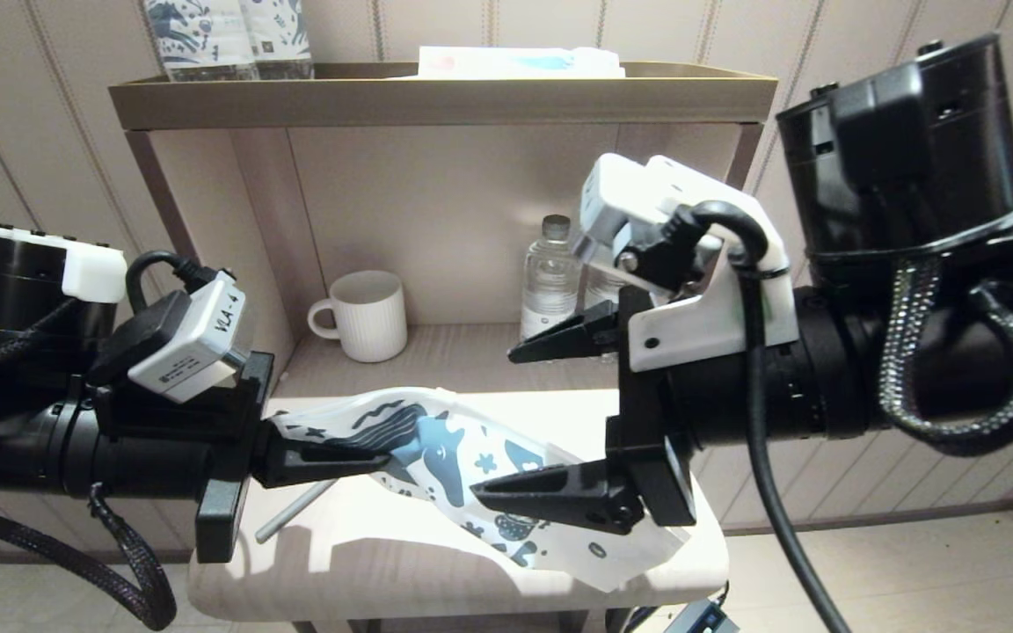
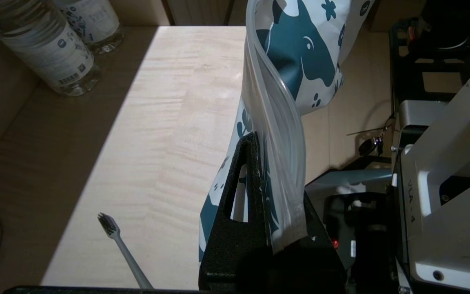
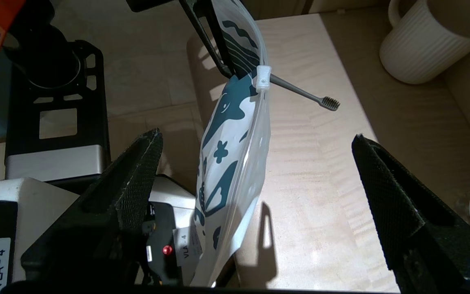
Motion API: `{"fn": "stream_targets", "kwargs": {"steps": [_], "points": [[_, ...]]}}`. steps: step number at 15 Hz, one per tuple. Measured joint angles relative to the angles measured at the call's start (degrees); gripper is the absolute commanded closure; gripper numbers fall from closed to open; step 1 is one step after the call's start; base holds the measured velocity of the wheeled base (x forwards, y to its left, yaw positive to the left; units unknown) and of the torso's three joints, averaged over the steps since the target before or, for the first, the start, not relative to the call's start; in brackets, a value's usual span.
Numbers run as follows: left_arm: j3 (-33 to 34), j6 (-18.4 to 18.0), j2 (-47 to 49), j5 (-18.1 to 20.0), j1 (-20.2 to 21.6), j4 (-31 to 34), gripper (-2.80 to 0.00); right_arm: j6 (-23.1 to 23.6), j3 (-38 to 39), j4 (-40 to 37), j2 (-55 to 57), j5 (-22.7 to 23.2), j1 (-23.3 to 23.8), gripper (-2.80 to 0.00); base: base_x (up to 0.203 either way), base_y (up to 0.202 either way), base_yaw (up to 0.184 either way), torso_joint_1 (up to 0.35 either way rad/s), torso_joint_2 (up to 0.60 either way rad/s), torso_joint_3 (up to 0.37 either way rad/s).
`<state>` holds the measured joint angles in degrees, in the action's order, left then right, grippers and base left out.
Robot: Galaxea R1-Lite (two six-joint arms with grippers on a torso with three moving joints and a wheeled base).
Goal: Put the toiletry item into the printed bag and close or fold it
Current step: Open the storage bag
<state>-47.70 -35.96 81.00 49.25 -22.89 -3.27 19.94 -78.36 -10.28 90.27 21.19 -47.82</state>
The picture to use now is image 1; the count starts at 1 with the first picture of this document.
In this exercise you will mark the large blue printed white pouch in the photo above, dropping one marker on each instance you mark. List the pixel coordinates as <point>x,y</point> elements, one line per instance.
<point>199,40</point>

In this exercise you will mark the flat white blue packet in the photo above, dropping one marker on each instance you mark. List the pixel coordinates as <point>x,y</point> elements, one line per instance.
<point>506,63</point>

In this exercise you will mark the white zip pouch blue horse print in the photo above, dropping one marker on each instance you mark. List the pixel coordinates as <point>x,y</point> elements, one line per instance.
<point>454,448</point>

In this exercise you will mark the grey toothbrush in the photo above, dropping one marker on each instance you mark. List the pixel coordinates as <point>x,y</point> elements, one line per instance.
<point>295,512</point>

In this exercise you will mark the beige wooden shelf unit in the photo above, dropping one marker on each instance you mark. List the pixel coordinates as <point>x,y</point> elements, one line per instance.
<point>436,220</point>

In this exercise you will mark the clear water bottle dotted label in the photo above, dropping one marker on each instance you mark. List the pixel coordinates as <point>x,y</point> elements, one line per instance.
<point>549,281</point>

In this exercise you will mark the brown shelf tray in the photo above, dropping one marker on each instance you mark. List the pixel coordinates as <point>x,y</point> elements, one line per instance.
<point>436,104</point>

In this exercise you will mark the small blue printed white pouch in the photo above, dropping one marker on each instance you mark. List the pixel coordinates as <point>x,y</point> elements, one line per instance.
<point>282,35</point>

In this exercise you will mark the grey robot base chassis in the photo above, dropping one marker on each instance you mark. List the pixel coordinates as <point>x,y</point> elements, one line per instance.
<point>704,618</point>

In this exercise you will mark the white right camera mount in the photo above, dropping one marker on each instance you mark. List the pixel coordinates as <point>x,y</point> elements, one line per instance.
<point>700,325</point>

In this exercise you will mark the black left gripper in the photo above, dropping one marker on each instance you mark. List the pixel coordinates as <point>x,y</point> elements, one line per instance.
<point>225,457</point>

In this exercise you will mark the white ribbed mug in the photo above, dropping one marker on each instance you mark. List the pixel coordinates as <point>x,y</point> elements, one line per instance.
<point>370,318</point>

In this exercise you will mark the clear water bottle plain label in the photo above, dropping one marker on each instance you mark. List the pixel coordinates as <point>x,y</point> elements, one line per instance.
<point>601,288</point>

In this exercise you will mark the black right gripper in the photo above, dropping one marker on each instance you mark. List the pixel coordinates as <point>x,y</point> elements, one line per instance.
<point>643,413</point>

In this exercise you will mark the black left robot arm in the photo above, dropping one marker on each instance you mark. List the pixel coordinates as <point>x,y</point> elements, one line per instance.
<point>32,440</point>

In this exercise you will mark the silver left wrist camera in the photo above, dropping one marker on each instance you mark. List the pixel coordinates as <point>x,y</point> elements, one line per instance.
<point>199,343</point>

